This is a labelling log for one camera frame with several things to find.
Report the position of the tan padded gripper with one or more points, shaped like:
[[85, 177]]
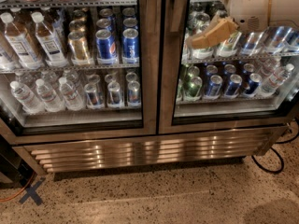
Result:
[[248, 6]]

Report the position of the glass fridge door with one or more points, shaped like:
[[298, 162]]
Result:
[[88, 16], [185, 18]]

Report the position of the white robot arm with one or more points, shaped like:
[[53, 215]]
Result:
[[247, 16]]

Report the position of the stainless steel display fridge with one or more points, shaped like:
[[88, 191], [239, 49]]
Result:
[[155, 148]]

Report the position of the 7up can right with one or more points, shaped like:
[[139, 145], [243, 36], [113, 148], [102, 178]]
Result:
[[227, 47]]

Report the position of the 7up can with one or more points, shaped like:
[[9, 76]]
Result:
[[227, 47], [202, 53]]

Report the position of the silver blue can upper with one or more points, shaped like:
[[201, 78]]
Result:
[[252, 43]]

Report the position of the silver blue can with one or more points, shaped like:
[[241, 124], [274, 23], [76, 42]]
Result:
[[252, 43], [276, 37]]

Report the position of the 7up can left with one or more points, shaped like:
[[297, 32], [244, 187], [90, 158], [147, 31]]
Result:
[[202, 53]]

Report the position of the silver blue can far right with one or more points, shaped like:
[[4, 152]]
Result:
[[276, 37]]

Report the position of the blue can lower middle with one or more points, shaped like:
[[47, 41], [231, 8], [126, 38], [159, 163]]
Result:
[[233, 85]]

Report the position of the blue can lower right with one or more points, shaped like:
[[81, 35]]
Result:
[[251, 85]]

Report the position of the blue can lower left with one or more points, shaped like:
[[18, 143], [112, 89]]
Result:
[[213, 87]]

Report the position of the water bottle right compartment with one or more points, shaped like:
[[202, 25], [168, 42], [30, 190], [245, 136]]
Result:
[[272, 83]]

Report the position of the green soda can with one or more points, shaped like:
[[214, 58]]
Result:
[[192, 89]]

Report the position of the blue Pepsi can right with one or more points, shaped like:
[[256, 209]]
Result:
[[130, 45]]

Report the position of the blue pepsi can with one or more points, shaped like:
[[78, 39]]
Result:
[[130, 45], [106, 47]]

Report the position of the silver energy can right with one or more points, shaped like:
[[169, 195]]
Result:
[[133, 96]]

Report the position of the silver energy can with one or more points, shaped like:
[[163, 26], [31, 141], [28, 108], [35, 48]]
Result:
[[133, 96], [94, 96], [114, 92]]

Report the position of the blue Pepsi can left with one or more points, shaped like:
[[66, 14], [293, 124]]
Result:
[[106, 47]]

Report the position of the silver energy can middle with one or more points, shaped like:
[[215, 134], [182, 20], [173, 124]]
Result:
[[114, 92]]

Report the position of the gold soda can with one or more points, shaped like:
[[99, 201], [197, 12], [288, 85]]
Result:
[[80, 49]]

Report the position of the silver energy can left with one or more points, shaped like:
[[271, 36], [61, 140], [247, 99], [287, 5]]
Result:
[[94, 96]]

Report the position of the water bottle right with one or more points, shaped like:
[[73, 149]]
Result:
[[72, 98]]

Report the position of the water bottle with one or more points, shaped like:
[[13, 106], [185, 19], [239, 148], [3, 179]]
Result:
[[49, 96], [30, 102], [72, 98]]

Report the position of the tea bottle white cap right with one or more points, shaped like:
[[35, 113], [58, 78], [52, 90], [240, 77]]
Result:
[[48, 38]]

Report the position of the tea bottle white cap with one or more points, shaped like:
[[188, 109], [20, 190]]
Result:
[[22, 42], [48, 38]]

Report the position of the water bottle middle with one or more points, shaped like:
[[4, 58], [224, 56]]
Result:
[[49, 96]]

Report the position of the tea bottle white cap left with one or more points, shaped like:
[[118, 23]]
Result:
[[22, 42]]

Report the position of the water bottle left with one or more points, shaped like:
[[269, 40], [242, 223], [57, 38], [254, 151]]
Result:
[[30, 102]]

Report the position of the blue tape cross mark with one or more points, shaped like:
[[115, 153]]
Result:
[[32, 194]]

